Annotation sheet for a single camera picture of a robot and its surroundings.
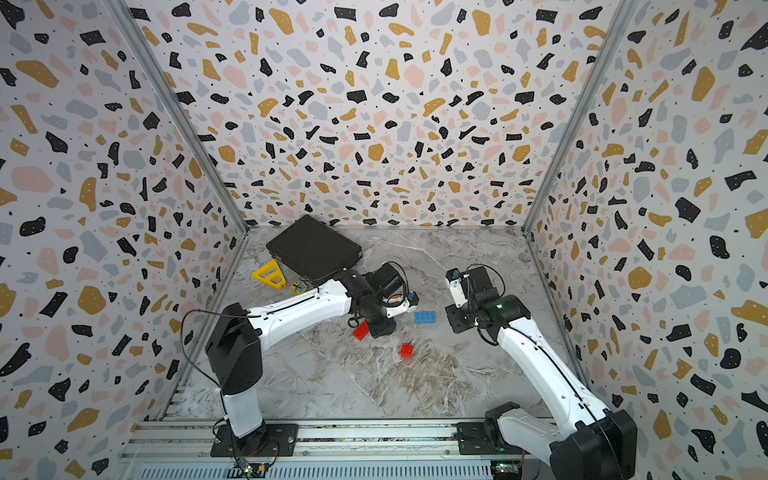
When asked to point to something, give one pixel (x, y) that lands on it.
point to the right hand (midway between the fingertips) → (458, 311)
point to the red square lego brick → (406, 351)
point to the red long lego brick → (361, 331)
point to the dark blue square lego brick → (411, 296)
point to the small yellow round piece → (298, 288)
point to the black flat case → (314, 249)
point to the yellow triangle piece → (271, 274)
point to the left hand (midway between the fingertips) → (392, 325)
